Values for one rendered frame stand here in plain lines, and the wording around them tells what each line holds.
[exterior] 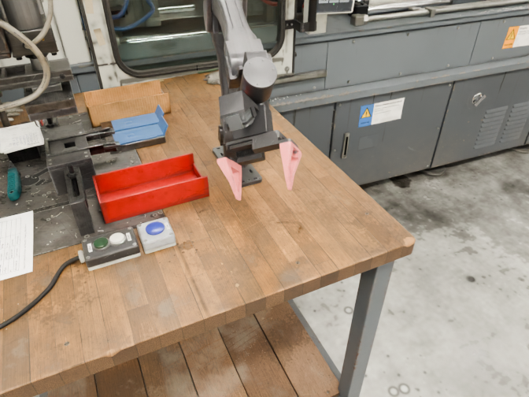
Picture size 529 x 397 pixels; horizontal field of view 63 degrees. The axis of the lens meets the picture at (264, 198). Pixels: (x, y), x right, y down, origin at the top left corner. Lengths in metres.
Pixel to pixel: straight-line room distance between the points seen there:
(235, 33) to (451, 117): 1.97
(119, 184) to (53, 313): 0.38
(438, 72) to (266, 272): 1.80
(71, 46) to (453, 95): 1.89
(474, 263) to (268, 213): 1.53
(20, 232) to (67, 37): 0.87
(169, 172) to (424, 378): 1.26
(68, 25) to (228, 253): 1.11
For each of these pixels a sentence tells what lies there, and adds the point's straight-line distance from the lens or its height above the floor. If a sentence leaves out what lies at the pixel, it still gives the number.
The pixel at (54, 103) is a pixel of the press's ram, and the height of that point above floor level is 1.14.
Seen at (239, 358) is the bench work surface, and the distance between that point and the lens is 1.57.
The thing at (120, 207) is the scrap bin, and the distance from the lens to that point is 1.02.
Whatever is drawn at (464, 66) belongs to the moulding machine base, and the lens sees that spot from 2.59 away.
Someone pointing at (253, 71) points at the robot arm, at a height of 1.28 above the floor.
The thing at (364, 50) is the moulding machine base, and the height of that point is 0.88.
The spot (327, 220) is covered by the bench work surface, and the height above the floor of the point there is 0.90.
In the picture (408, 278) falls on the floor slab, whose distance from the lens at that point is 2.19.
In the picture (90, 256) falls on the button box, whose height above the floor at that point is 0.93.
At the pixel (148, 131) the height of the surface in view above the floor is 0.92.
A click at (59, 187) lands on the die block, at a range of 1.17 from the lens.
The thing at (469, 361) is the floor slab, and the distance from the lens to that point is 1.99.
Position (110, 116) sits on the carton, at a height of 0.93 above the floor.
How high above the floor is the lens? 1.54
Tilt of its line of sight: 38 degrees down
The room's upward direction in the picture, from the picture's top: straight up
